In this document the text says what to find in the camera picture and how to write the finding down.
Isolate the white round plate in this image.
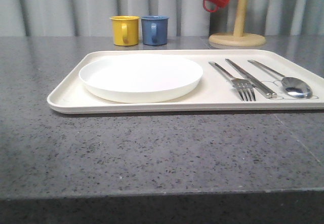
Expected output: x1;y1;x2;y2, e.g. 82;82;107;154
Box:
78;54;203;103

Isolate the yellow enamel mug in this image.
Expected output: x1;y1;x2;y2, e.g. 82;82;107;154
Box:
110;16;140;46

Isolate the grey curtain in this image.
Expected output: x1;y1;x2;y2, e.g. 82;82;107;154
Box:
1;0;323;36

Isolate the silver metal chopstick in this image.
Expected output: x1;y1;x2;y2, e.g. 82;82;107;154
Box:
225;58;273;99
227;58;278;99

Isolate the cream rabbit serving tray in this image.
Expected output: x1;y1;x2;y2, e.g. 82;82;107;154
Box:
47;50;323;114

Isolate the silver metal fork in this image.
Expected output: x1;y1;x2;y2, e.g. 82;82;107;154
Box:
209;61;256;101

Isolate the wooden mug tree stand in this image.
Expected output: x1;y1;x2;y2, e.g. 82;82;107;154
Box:
209;0;266;47

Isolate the silver metal spoon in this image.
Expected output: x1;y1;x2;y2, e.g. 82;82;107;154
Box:
248;60;313;99

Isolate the blue enamel mug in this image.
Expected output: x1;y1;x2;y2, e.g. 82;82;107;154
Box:
141;16;169;46

